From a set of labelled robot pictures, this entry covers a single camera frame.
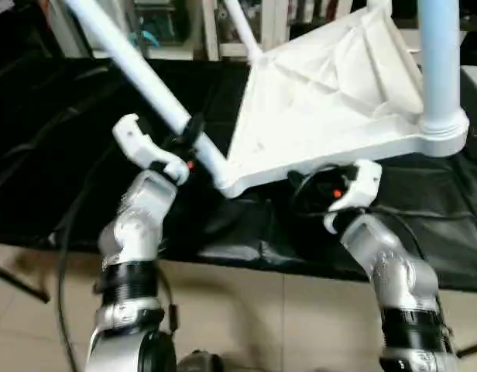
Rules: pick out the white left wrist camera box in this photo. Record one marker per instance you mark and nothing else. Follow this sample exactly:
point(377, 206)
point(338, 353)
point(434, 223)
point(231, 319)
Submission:
point(145, 147)

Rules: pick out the white plastic table top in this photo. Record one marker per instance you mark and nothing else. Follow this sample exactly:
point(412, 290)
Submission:
point(331, 101)

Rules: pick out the white glass door cabinet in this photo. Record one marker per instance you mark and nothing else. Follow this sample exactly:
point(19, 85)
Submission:
point(223, 27)

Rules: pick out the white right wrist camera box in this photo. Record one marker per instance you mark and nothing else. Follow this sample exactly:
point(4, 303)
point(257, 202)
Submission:
point(358, 186)

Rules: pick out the black work mat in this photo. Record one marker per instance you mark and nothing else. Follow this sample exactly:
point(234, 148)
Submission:
point(68, 170)

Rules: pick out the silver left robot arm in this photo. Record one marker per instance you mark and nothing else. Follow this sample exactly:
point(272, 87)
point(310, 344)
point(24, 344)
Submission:
point(138, 232)

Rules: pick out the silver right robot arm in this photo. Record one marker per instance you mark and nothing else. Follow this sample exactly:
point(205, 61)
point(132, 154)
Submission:
point(393, 271)

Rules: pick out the black metal bench leg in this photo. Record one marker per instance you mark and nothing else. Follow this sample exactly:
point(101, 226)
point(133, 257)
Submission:
point(472, 349)
point(18, 283)

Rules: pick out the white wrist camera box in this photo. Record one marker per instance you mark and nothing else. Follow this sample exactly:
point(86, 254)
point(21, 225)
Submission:
point(145, 147)
point(358, 186)

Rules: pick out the teal plastic object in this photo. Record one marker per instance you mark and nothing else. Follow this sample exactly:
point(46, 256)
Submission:
point(149, 37)

